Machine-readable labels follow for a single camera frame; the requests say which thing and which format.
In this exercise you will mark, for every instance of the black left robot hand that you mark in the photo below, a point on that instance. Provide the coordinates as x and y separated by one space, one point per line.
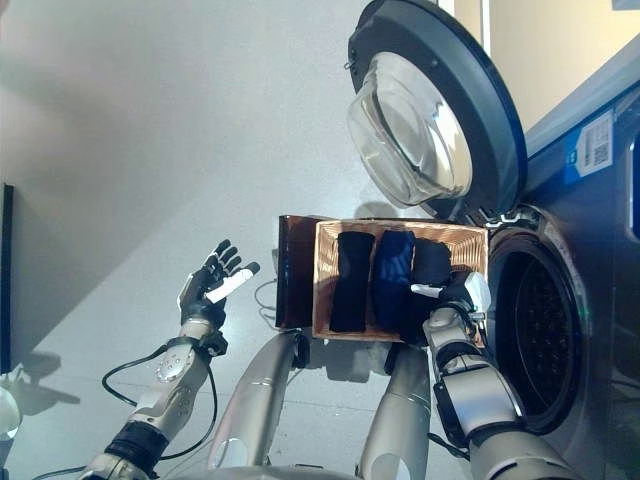
200 300

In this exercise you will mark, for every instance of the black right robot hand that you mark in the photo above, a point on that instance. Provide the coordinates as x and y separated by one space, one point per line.
472 292

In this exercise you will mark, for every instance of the small black garment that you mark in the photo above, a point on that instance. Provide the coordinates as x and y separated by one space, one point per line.
430 260

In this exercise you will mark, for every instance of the blue garment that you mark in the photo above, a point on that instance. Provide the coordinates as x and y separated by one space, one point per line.
392 275

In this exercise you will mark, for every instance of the long black garment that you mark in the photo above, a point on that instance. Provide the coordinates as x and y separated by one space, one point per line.
352 280

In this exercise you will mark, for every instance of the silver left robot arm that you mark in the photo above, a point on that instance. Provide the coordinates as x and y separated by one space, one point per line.
170 380

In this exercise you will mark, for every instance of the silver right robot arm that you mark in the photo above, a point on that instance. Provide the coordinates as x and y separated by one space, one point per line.
480 395

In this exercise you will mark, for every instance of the dark grey washing machine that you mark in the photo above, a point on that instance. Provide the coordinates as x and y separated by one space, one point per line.
600 250

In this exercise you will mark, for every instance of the round washing machine door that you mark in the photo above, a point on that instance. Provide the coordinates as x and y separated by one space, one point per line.
475 65

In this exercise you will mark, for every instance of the dark brown glossy stool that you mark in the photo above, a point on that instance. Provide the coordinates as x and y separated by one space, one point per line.
295 270

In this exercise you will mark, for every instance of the light wicker laundry basket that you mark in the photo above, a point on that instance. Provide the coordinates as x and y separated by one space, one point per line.
325 280

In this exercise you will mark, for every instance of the silver right robot leg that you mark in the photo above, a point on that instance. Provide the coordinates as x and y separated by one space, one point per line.
400 410

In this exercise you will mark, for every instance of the blue white sticker label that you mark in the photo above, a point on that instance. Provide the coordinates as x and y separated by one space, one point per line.
592 145

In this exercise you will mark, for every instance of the black flat panel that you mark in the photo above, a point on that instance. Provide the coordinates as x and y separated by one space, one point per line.
6 280

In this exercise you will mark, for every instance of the grey robot torso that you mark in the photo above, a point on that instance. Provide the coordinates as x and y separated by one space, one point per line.
300 474

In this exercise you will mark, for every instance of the white round object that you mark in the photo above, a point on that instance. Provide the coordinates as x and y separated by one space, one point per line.
9 410

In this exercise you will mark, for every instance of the white counter cabinet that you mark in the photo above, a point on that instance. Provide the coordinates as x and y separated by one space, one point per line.
550 50

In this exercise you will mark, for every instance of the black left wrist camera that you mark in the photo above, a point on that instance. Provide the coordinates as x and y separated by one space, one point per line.
215 344

